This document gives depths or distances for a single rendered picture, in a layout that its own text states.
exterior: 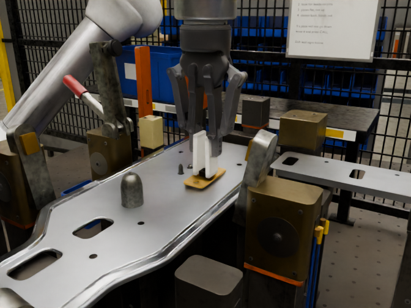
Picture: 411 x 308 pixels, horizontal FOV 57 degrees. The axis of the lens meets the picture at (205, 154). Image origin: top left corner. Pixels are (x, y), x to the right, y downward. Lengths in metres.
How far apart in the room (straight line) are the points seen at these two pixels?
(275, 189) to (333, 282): 0.46
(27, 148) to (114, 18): 0.55
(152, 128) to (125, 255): 0.35
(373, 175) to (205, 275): 0.38
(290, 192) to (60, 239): 0.30
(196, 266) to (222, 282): 0.04
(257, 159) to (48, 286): 0.28
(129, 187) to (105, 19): 0.61
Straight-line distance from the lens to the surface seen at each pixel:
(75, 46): 1.08
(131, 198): 0.55
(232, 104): 0.55
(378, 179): 0.69
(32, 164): 0.62
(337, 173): 0.69
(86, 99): 0.75
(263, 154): 0.48
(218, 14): 0.53
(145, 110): 0.79
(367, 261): 1.02
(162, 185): 0.61
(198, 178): 0.62
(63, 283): 0.44
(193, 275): 0.44
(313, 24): 1.08
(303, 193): 0.50
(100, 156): 0.73
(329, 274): 0.95
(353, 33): 1.06
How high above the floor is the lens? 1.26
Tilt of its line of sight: 21 degrees down
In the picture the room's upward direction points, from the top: straight up
